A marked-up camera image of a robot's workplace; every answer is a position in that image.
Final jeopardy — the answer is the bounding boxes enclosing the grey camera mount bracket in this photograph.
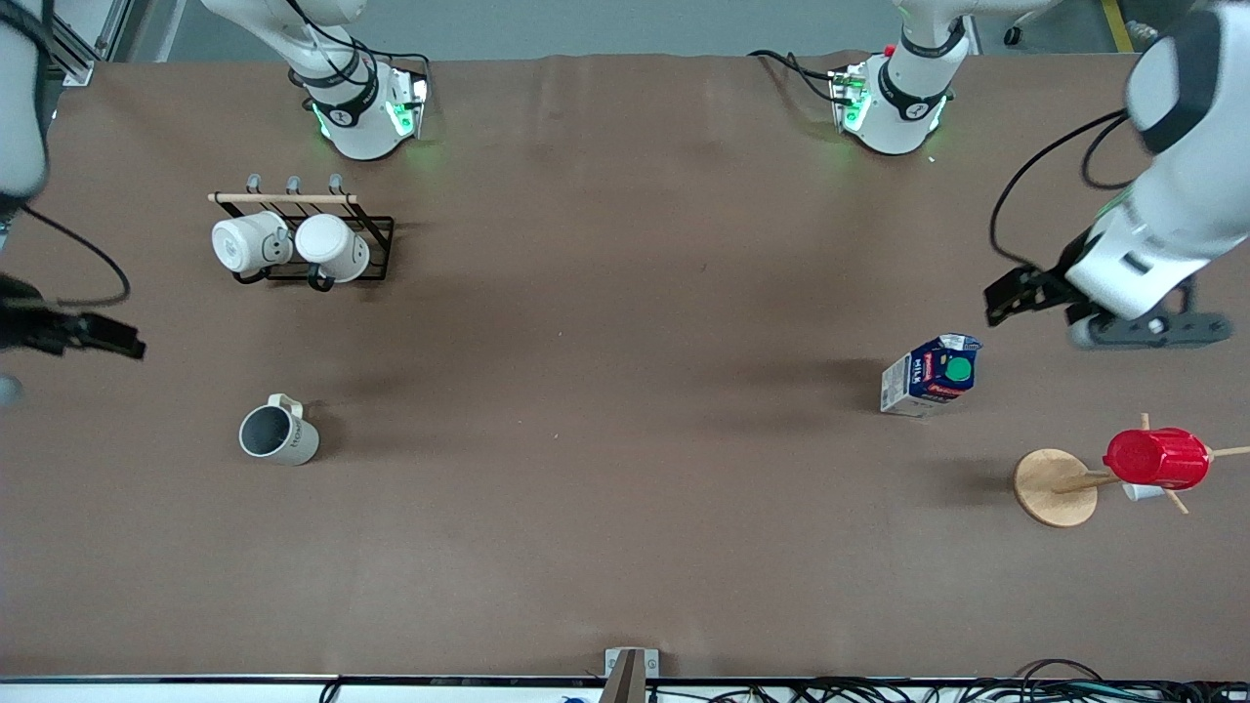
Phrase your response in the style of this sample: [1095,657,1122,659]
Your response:
[604,646,661,703]

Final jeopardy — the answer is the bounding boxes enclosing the brown table cover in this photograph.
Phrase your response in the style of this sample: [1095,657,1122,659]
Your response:
[0,49,1250,682]

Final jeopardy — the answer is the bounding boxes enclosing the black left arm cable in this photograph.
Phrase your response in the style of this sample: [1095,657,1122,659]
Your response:
[988,107,1144,270]

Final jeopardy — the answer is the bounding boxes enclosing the blue white milk carton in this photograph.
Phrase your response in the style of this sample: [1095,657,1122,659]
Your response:
[879,332,984,420]

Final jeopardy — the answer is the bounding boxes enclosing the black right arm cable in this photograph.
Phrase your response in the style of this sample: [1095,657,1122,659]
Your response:
[18,203,133,310]

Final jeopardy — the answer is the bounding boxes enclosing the white mug with dark handle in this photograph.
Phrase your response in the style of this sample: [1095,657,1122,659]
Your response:
[294,213,372,293]

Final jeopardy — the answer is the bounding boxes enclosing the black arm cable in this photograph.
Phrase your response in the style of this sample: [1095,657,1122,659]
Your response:
[18,203,133,310]
[988,107,1144,270]

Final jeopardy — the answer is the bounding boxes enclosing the aluminium frame profile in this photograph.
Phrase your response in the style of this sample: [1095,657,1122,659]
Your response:
[39,0,123,87]

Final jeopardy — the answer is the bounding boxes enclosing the grey mug with cream handle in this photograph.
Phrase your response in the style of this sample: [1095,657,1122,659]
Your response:
[238,393,321,468]

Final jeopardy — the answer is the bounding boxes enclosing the wooden mug tree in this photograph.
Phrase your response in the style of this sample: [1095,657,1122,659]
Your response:
[1012,412,1250,530]

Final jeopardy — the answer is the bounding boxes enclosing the red ribbed cup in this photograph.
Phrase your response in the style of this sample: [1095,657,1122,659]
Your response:
[1103,427,1213,492]

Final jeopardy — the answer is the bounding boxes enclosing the white mug with spots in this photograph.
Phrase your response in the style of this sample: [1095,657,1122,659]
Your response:
[211,210,295,275]

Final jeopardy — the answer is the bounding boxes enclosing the black left base cable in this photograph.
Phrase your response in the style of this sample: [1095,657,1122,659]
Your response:
[748,48,851,106]

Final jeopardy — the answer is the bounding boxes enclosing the black cable bundle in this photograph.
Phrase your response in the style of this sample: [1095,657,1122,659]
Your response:
[674,658,1250,703]

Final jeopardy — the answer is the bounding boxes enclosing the black wire mug rack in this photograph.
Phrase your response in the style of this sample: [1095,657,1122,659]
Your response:
[207,173,396,293]

